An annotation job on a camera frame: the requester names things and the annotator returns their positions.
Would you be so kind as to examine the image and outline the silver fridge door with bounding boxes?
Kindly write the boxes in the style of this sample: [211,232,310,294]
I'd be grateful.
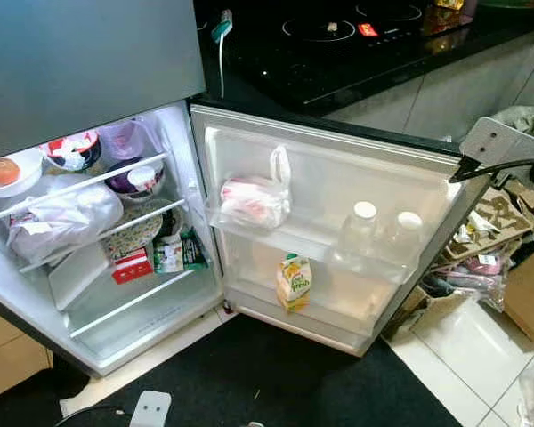
[190,102,492,357]

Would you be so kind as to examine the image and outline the silver two-door fridge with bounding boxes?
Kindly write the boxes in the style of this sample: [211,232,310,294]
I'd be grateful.
[0,0,237,379]

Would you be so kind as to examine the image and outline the brown cardboard insert tray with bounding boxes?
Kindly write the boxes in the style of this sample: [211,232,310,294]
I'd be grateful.
[449,182,534,259]

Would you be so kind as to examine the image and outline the plain brown cardboard box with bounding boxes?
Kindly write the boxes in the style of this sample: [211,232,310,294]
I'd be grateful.
[505,252,534,343]

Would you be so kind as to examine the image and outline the grey-green plastic bag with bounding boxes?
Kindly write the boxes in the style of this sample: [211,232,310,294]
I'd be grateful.
[491,105,534,143]

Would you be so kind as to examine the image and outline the large brown cardboard box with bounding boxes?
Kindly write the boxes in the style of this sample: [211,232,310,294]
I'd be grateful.
[378,240,517,341]

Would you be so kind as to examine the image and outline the black glass induction hob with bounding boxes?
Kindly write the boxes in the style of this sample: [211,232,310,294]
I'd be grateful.
[271,0,468,56]

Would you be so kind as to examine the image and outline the black stone countertop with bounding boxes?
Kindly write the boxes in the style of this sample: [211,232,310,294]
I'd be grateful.
[194,0,534,115]

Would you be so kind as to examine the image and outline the yellow green juice carton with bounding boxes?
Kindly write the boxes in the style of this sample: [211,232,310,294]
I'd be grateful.
[276,253,312,314]

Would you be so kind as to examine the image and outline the pink white plastic bag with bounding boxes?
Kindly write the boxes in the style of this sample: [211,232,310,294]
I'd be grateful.
[218,147,293,230]

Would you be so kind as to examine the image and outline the black floor mat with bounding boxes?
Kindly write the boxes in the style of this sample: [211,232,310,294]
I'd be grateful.
[0,311,459,427]

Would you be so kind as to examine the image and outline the green white food packet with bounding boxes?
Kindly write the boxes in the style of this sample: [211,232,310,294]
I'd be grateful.
[153,229,207,274]

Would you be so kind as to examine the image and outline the small white cup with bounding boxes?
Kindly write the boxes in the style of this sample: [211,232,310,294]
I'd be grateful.
[127,165,158,193]

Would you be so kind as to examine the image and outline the patterned plate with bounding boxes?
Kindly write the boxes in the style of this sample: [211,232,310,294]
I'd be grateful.
[102,209,166,261]

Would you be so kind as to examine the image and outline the red food packet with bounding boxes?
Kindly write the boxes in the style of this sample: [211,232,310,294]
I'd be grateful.
[111,249,154,286]

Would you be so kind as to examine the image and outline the clear purple container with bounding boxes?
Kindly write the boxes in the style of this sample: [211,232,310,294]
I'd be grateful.
[98,120,166,165]

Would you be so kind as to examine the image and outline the dark purple bowl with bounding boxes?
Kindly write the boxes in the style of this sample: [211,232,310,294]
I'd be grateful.
[104,158,167,204]

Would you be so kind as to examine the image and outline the red white bowl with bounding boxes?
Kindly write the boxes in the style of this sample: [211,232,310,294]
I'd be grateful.
[40,131,103,173]

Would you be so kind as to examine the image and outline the white plate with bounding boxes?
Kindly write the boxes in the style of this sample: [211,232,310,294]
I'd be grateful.
[0,147,44,198]

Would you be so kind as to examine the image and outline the orange round fruit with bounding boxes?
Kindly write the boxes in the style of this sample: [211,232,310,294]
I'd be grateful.
[0,157,21,186]

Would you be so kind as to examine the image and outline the pink rubber cords bundle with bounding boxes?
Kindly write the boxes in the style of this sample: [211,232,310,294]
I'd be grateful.
[441,254,508,303]

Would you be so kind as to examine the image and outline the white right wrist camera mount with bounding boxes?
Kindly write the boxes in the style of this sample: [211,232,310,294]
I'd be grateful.
[458,116,534,174]

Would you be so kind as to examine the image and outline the white cable teal plug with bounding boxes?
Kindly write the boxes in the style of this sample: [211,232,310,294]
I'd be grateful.
[209,9,235,99]

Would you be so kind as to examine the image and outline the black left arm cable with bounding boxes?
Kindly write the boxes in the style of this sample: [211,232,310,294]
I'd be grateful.
[53,405,134,427]

